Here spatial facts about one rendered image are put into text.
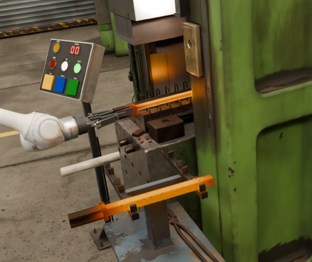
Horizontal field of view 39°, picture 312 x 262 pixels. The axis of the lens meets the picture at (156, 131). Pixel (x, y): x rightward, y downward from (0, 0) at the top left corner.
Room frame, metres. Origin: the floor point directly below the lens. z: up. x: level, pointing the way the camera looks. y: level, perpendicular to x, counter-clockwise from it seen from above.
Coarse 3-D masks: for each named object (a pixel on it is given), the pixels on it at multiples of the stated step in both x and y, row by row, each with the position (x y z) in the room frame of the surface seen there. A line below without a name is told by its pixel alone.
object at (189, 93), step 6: (168, 96) 1.75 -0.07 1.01; (174, 96) 1.74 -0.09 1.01; (180, 96) 1.74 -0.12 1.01; (186, 96) 1.75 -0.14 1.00; (150, 102) 1.70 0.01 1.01; (156, 102) 1.70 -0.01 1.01; (162, 102) 1.71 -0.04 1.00; (114, 108) 1.66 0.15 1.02; (120, 108) 1.65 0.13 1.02; (138, 108) 1.67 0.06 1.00; (132, 114) 1.67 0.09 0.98
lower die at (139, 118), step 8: (160, 96) 1.84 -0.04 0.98; (160, 104) 1.69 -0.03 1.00; (168, 104) 1.70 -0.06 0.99; (176, 104) 1.69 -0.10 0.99; (184, 104) 1.68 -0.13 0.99; (144, 112) 1.64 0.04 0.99; (152, 112) 1.63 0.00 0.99; (168, 112) 1.65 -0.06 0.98; (176, 112) 1.66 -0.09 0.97; (136, 120) 1.70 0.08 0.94; (144, 120) 1.61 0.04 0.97; (184, 120) 1.68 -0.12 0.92; (144, 128) 1.62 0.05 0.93
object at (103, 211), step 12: (192, 180) 1.12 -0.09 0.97; (204, 180) 1.11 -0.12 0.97; (156, 192) 1.07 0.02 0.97; (168, 192) 1.07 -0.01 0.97; (180, 192) 1.08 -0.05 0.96; (108, 204) 1.04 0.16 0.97; (120, 204) 1.04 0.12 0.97; (144, 204) 1.05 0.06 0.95; (72, 216) 1.00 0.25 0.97; (84, 216) 1.00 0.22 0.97; (96, 216) 1.02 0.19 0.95; (108, 216) 1.01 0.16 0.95
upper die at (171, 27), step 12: (120, 24) 1.74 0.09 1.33; (132, 24) 1.62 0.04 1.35; (144, 24) 1.63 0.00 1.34; (156, 24) 1.65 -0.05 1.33; (168, 24) 1.67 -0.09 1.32; (180, 24) 1.68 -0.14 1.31; (120, 36) 1.76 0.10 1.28; (132, 36) 1.62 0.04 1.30; (144, 36) 1.63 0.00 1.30; (156, 36) 1.65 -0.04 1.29; (168, 36) 1.66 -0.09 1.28
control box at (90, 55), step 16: (64, 48) 2.20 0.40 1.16; (80, 48) 2.12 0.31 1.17; (96, 48) 2.08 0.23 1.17; (48, 64) 2.24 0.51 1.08; (80, 64) 2.07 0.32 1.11; (96, 64) 2.07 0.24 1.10; (80, 80) 2.03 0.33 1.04; (96, 80) 2.06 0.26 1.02; (64, 96) 2.06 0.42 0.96; (80, 96) 1.98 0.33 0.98
